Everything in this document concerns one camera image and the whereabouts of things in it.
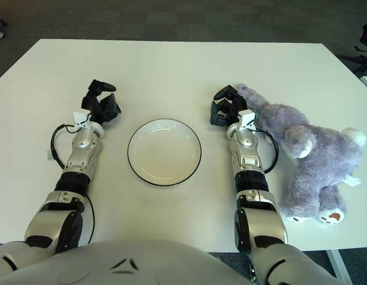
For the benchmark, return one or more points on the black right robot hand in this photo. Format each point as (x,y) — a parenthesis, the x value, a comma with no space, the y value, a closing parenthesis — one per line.
(231,104)

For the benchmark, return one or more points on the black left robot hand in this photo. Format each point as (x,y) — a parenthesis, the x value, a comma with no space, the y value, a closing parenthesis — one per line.
(97,104)

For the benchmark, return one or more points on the purple plush rabbit doll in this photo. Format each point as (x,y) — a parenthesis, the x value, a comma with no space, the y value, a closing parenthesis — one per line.
(305,154)

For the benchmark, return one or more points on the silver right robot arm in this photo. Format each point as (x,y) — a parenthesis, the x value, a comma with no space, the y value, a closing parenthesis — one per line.
(246,148)

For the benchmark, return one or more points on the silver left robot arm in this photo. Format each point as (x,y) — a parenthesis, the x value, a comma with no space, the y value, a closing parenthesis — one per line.
(82,148)

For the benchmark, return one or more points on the white plate with black rim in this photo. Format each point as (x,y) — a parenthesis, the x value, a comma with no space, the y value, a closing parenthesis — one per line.
(164,151)

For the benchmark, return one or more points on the black tripod legs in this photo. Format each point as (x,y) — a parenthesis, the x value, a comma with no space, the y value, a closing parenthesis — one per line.
(360,58)

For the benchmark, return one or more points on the grey robot torso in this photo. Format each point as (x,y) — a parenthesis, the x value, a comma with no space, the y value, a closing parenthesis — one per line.
(156,261)

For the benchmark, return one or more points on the white table leg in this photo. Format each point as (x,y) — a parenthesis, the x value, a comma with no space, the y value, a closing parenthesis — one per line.
(338,262)

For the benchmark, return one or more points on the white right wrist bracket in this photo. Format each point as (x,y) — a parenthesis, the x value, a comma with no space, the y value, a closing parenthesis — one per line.
(247,117)

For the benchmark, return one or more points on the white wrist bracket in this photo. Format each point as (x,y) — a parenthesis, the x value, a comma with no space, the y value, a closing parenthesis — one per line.
(247,117)
(81,118)

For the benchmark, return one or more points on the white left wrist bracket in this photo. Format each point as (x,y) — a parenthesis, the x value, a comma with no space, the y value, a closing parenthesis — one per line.
(81,118)

